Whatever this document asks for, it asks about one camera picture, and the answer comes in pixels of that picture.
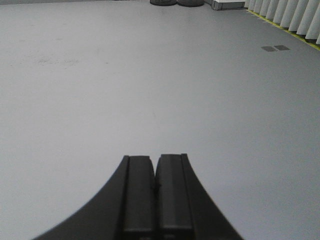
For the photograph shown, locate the white vertical blinds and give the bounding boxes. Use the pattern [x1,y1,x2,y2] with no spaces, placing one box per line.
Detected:
[244,0,320,50]

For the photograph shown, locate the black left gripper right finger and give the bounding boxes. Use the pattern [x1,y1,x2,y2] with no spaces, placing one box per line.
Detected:
[155,153,242,240]

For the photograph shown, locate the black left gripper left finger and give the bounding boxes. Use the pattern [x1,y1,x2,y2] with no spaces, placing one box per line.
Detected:
[37,155,156,240]

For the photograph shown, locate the grey floor outlet plates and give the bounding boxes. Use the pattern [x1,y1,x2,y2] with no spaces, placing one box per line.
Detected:
[260,45,290,52]

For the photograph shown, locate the white cabinet base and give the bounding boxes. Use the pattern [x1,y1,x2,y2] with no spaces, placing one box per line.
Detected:
[204,0,246,11]

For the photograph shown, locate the dark chair base right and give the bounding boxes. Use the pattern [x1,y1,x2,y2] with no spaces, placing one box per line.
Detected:
[177,0,204,8]

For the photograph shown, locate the dark chair base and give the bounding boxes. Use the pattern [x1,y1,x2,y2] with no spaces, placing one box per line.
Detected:
[177,0,204,8]
[149,0,177,7]

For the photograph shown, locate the dark chair base left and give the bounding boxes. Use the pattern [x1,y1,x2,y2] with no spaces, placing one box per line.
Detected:
[149,0,177,7]

